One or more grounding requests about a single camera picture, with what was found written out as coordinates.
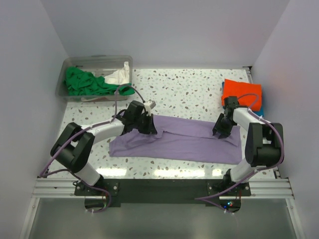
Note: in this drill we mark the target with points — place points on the purple t shirt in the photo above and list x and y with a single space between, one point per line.
180 139

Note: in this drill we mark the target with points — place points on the orange folded t shirt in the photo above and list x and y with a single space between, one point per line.
247 94

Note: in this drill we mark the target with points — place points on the white t shirt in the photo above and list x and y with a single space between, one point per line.
119 77

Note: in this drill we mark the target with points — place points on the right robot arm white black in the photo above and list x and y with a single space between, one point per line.
264 147

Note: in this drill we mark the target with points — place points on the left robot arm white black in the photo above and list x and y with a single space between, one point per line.
73 147

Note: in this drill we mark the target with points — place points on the green t shirt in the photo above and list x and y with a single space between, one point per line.
83 83

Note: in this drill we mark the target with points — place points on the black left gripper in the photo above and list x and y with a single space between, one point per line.
150 129

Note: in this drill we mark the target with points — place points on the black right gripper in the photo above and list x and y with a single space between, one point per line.
224 133

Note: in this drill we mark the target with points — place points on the teal folded t shirt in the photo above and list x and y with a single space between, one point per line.
259 112

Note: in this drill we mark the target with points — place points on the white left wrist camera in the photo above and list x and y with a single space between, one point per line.
149 105

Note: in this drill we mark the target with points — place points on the clear plastic bin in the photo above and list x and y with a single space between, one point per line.
99 66

